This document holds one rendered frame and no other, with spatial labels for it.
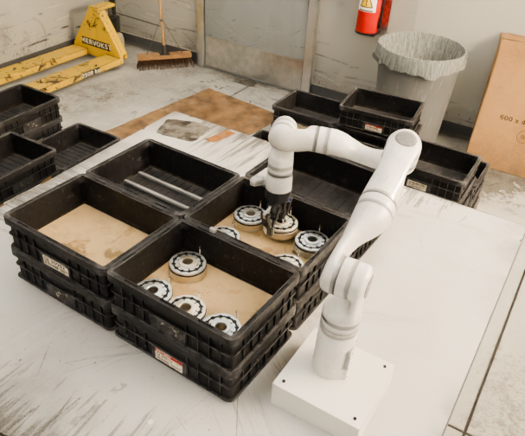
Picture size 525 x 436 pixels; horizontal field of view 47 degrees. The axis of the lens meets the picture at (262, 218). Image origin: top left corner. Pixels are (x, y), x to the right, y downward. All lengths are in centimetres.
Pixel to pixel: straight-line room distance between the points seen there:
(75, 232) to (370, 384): 95
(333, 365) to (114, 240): 74
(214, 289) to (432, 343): 62
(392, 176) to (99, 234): 88
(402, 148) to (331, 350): 53
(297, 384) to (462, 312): 62
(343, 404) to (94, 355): 65
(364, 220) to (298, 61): 350
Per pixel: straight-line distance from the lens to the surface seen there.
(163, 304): 145
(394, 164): 152
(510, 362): 284
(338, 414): 146
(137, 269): 163
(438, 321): 184
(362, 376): 155
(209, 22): 519
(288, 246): 179
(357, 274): 131
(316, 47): 475
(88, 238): 184
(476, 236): 223
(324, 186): 209
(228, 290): 163
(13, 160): 300
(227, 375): 145
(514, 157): 421
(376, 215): 141
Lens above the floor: 192
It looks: 35 degrees down
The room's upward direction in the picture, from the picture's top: 4 degrees clockwise
